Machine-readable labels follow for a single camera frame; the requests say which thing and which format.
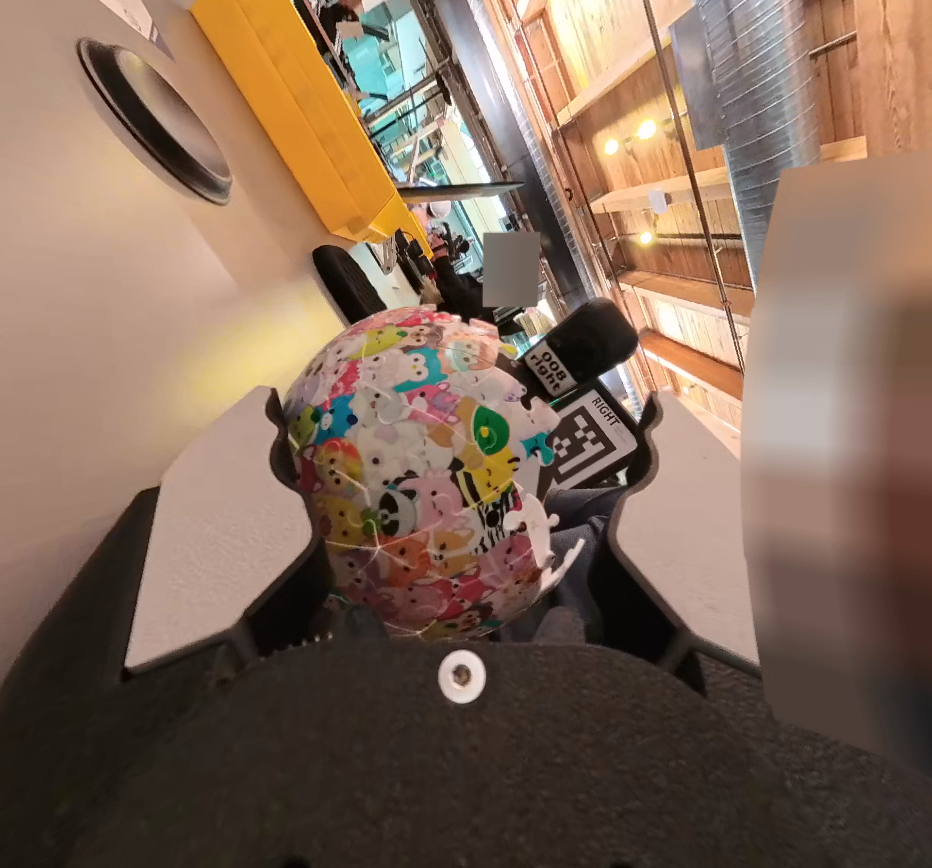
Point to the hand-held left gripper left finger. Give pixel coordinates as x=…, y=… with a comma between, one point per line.
x=218, y=533

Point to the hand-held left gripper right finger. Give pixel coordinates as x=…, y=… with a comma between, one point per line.
x=692, y=533

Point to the colourful cartoon puzzle ball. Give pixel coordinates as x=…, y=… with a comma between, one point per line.
x=422, y=475

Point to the dark ceiling pipe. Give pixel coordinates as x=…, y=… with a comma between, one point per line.
x=502, y=118

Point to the black chair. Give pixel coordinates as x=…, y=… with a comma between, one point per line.
x=346, y=286

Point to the yellow plastic box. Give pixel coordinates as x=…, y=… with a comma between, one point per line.
x=291, y=89

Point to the silver ventilation duct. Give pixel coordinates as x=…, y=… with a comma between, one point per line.
x=757, y=67

